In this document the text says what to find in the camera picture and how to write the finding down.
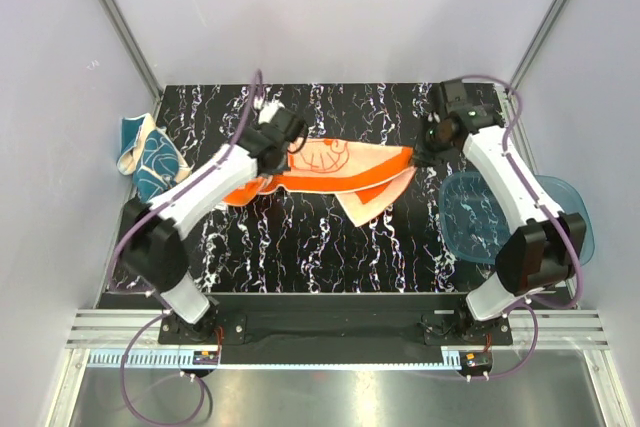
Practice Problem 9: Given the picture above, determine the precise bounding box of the orange cartoon print towel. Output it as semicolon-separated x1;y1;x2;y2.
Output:
224;138;416;227

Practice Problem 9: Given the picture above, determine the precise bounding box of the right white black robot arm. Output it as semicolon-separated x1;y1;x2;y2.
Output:
412;105;587;344

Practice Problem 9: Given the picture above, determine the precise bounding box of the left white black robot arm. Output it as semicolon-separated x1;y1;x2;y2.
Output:
114;103;308;343

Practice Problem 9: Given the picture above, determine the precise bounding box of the blue translucent plastic tray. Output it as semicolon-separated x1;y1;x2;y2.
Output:
438;171;595;265

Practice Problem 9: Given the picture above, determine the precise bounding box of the teal and cream towel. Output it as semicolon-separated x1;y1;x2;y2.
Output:
117;113;192;202

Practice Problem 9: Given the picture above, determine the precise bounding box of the right small connector board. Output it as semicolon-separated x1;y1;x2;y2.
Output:
461;351;493;375

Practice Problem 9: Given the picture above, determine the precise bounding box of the small connector board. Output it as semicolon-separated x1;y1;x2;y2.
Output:
461;351;493;375
192;350;219;366

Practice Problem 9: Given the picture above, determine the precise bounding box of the left small connector board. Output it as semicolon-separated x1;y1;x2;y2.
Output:
192;350;219;366

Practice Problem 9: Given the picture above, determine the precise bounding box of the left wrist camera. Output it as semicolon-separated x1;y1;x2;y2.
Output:
254;100;284;124

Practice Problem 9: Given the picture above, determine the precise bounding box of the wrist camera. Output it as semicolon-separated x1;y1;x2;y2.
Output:
254;100;284;124
430;78;469;119

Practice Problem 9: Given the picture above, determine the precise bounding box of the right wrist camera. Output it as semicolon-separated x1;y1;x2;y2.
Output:
430;78;469;119

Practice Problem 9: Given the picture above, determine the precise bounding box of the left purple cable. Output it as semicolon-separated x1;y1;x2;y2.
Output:
107;69;266;426

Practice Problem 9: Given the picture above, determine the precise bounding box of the purple cable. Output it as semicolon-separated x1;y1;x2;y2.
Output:
107;69;266;426
459;74;586;383

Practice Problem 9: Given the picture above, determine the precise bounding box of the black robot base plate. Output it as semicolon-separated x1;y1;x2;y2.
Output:
158;293;513;369

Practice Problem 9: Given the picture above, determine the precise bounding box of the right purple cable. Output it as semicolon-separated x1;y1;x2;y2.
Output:
459;74;586;383

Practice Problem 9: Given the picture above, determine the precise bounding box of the right aluminium frame post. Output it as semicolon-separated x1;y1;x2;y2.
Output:
503;0;601;98

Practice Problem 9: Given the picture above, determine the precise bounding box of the aluminium frame post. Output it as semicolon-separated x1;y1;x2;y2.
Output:
503;0;601;98
98;0;164;102

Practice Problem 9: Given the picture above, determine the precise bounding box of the left aluminium frame post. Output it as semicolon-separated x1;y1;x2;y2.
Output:
98;0;164;102

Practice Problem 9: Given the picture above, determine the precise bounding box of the aluminium front rail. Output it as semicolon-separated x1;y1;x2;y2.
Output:
67;309;609;350

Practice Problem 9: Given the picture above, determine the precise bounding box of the slotted grey cable duct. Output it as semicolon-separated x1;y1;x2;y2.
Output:
87;349;494;372

